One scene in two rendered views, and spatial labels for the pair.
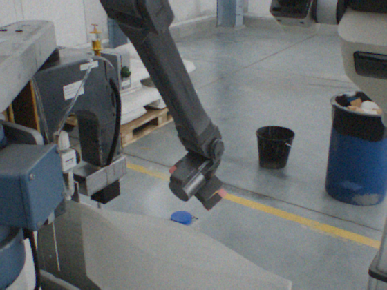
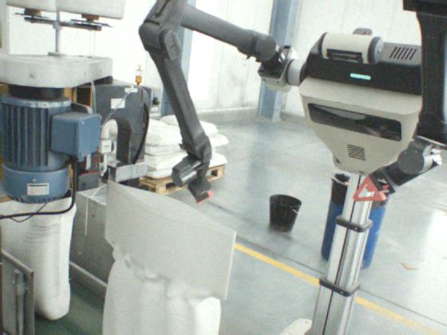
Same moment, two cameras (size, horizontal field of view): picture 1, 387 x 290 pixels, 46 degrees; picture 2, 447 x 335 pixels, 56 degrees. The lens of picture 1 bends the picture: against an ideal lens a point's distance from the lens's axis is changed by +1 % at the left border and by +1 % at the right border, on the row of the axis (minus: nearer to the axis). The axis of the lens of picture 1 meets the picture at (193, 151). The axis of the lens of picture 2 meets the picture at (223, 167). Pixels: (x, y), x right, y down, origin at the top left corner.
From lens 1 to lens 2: 0.42 m
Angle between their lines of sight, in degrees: 9
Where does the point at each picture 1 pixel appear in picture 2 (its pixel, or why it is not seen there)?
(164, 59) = (175, 79)
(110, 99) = (142, 117)
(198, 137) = (193, 139)
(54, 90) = (104, 100)
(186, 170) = (183, 165)
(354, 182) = not seen: hidden behind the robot
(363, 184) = not seen: hidden behind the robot
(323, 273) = (303, 313)
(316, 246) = (303, 293)
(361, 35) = (312, 92)
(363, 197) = not seen: hidden behind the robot
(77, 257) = (100, 254)
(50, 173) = (93, 129)
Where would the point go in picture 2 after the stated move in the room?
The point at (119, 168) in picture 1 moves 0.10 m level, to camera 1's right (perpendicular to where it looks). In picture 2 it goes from (141, 169) to (168, 173)
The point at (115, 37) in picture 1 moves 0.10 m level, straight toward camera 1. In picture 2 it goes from (166, 112) to (166, 113)
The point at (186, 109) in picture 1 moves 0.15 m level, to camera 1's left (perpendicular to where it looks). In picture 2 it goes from (186, 117) to (134, 110)
